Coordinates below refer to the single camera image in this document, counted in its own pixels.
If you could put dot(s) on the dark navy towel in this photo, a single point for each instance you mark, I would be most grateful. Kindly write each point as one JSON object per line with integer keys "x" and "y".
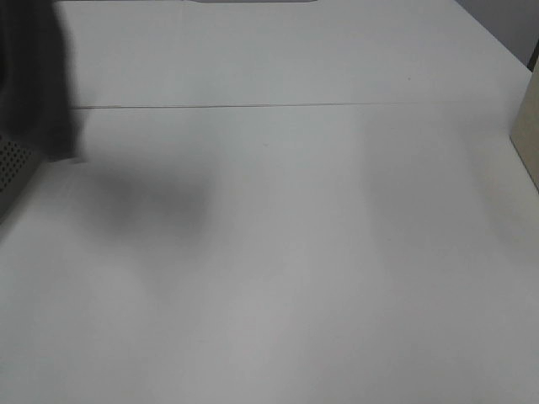
{"x": 36, "y": 105}

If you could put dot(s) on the grey perforated laundry basket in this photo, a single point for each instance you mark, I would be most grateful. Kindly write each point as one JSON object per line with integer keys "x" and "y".
{"x": 18, "y": 166}

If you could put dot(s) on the beige box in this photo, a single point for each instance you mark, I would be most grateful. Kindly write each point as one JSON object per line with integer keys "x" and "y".
{"x": 525, "y": 132}

